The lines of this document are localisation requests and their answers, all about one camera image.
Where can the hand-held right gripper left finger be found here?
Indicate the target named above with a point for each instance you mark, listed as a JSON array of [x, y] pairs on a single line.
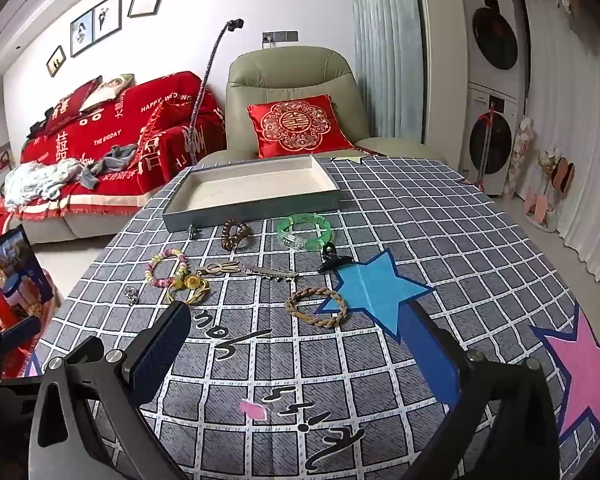
[[160, 350]]

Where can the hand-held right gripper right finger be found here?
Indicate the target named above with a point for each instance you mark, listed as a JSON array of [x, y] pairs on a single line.
[[430, 355]]

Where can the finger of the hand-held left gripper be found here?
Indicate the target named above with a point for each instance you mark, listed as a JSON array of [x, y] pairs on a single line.
[[20, 387], [22, 329]]

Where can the silver heart pendant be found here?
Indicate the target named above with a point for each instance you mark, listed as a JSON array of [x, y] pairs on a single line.
[[130, 294]]

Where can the silver metal hair clip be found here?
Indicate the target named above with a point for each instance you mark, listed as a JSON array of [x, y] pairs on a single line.
[[270, 271]]

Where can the black hair claw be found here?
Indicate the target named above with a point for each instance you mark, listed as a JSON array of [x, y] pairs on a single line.
[[330, 262]]

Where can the green translucent bangle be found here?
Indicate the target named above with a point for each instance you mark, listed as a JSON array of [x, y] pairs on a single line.
[[305, 218]]

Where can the grey tray with cream lining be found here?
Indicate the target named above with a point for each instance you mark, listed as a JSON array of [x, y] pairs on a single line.
[[260, 180]]

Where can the red gift bags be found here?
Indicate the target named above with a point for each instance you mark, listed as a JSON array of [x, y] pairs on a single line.
[[0, 310]]

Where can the blue printed box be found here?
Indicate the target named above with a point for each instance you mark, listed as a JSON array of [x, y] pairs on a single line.
[[15, 260]]

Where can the blue star sticker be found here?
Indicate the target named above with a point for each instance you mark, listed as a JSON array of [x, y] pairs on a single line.
[[375, 290]]

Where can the beige bow hair clip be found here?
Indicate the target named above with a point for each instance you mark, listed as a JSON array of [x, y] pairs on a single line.
[[215, 269]]

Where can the light grey sofa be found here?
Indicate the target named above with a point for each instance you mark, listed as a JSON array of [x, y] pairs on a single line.
[[55, 227]]

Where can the pink paper scrap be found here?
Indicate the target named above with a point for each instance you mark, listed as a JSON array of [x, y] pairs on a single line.
[[254, 409]]

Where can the small silver metal charm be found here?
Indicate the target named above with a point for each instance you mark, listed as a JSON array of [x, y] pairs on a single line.
[[194, 231]]

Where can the pale blue white cloth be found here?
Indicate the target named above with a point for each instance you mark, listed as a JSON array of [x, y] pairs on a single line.
[[35, 180]]

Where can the pink star sticker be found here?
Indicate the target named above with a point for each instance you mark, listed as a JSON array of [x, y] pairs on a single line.
[[585, 375]]

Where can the grey cloth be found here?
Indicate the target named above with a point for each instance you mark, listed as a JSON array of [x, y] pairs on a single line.
[[115, 155]]

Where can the pale yellow star sticker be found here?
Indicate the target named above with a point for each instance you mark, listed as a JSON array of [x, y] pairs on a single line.
[[352, 159]]

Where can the red gold-edged strip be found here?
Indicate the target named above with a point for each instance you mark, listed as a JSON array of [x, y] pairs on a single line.
[[369, 150]]

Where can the white washing machine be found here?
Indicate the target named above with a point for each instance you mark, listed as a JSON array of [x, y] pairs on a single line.
[[490, 140]]

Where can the pink floor ornament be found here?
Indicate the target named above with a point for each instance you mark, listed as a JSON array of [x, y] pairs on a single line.
[[560, 172]]

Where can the red fringed cushion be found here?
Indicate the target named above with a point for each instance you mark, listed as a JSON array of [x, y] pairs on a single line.
[[165, 120]]

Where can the white flower card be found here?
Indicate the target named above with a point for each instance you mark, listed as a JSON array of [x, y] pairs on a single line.
[[524, 145]]

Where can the red printed pillow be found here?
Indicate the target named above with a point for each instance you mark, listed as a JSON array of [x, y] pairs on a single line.
[[75, 97]]

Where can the red printed blanket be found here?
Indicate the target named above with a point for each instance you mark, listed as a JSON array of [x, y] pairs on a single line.
[[130, 110]]

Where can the white printed pillow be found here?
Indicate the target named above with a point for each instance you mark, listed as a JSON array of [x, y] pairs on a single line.
[[105, 90]]

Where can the red embroidered cushion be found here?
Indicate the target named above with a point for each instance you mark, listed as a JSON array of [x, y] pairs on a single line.
[[295, 125]]

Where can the gooseneck phone holder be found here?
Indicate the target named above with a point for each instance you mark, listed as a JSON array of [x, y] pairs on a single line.
[[203, 85]]

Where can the white sheer curtain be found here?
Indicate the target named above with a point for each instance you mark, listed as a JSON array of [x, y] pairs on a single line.
[[580, 110]]

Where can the pale green leather armchair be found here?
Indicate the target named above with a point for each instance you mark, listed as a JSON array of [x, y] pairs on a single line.
[[280, 75]]

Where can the white dryer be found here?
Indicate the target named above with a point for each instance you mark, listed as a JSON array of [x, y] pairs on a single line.
[[495, 40]]

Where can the teal curtain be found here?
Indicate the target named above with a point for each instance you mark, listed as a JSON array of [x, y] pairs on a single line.
[[385, 35]]

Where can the small black picture frame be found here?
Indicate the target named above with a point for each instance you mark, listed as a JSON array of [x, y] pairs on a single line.
[[56, 61]]

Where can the portrait picture frame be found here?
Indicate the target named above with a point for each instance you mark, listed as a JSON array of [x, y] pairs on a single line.
[[81, 34]]

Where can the tall couple picture frame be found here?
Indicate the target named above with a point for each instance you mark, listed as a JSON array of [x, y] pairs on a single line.
[[107, 17]]

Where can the grey wall socket panel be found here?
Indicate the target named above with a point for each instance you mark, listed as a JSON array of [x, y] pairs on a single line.
[[280, 37]]

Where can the white document picture frame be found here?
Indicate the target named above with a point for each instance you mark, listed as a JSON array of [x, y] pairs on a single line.
[[145, 4]]

